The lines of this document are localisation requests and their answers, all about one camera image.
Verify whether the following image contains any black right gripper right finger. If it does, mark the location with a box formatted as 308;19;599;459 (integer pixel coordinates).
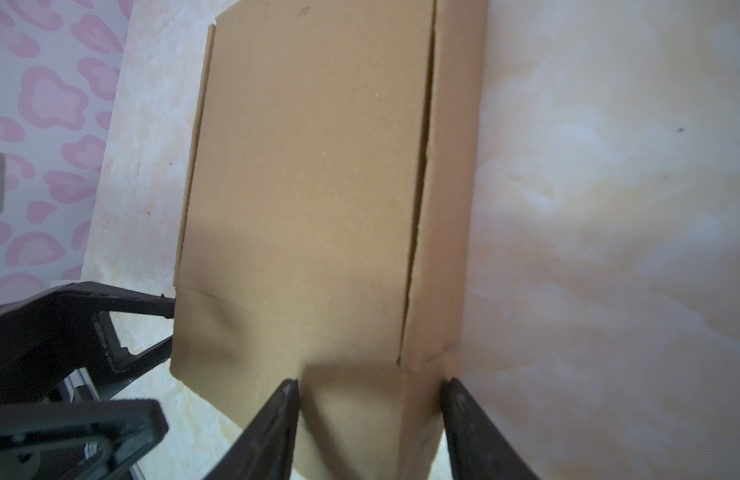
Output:
440;378;539;480

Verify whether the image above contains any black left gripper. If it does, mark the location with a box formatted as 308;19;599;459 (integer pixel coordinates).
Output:
0;282;175;479

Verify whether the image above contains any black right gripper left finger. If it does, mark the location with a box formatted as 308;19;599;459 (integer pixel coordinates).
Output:
205;379;301;480

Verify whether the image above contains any brown cardboard box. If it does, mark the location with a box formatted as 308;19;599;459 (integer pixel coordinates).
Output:
171;1;487;479

